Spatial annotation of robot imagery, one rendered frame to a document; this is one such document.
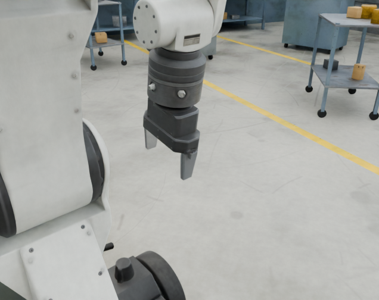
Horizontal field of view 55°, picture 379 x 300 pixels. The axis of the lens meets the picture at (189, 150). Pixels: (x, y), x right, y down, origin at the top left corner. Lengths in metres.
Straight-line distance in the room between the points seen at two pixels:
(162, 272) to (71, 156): 0.53
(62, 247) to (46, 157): 0.15
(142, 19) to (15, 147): 0.23
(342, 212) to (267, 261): 0.63
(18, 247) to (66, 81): 0.24
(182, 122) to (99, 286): 0.28
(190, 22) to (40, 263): 0.39
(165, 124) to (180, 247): 1.34
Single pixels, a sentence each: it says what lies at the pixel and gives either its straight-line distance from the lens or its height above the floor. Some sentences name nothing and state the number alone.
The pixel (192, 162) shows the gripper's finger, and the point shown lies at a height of 0.96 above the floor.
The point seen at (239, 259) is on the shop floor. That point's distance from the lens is 1.85.
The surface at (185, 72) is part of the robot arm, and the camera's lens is 0.54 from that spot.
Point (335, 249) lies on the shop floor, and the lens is 2.02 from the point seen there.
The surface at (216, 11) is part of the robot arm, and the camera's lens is 0.55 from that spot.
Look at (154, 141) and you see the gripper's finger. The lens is 0.70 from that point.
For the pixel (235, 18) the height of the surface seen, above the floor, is 0.26.
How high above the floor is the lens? 1.27
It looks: 27 degrees down
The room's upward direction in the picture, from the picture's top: straight up
